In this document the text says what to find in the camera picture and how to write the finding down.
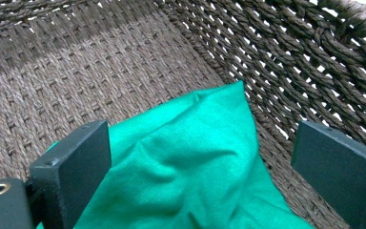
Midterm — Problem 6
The green dinosaur print t-shirt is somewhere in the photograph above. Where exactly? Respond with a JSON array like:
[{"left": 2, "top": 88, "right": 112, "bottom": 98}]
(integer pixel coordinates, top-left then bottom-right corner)
[{"left": 36, "top": 79, "right": 315, "bottom": 229}]

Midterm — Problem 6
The brown woven basket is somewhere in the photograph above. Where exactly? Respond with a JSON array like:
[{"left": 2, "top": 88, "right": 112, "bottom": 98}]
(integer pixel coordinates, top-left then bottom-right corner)
[{"left": 0, "top": 0, "right": 366, "bottom": 229}]

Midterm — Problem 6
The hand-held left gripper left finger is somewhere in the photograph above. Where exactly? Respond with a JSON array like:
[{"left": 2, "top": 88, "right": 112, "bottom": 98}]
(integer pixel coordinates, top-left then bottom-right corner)
[{"left": 28, "top": 119, "right": 112, "bottom": 229}]

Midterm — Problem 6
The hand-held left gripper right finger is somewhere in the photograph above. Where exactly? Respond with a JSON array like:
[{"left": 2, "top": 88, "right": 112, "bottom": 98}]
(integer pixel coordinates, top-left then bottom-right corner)
[{"left": 291, "top": 119, "right": 366, "bottom": 229}]

